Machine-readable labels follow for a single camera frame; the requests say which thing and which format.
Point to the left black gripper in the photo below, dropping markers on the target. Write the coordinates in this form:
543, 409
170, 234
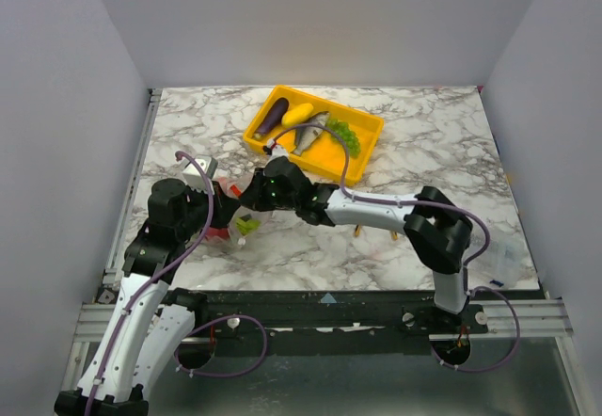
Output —
224, 206

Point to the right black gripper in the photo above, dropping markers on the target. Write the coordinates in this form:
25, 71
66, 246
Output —
254, 192

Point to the orange carrot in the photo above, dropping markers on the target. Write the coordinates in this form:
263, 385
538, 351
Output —
233, 191

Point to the red tomato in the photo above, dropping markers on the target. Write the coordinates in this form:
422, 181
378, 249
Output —
217, 235

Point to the clear zip top bag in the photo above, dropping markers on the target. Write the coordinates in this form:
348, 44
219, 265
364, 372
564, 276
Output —
236, 239

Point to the green celery stalk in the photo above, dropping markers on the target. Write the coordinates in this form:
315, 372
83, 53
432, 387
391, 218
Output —
245, 225

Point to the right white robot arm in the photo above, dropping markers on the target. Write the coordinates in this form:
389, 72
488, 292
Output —
437, 230

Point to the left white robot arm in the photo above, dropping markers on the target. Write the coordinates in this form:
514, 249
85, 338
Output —
149, 319

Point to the small clear plastic bag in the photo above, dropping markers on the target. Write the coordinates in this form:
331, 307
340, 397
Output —
500, 264

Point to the grey toy fish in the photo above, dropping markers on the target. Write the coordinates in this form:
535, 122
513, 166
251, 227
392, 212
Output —
304, 137

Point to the purple eggplant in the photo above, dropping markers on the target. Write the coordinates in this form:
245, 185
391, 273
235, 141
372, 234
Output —
272, 119

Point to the yellow squash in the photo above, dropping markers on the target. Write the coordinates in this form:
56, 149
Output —
297, 115

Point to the yellow plastic tray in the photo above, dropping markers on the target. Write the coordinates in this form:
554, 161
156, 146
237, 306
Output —
325, 138

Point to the green grape bunch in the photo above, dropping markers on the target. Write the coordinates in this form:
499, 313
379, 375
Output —
349, 136

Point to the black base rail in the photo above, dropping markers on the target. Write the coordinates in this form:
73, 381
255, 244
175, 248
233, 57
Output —
243, 324

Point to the yellow handled pliers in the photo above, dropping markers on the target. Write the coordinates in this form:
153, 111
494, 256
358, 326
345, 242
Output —
357, 231

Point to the aluminium extrusion frame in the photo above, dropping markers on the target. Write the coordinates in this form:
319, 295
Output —
436, 137

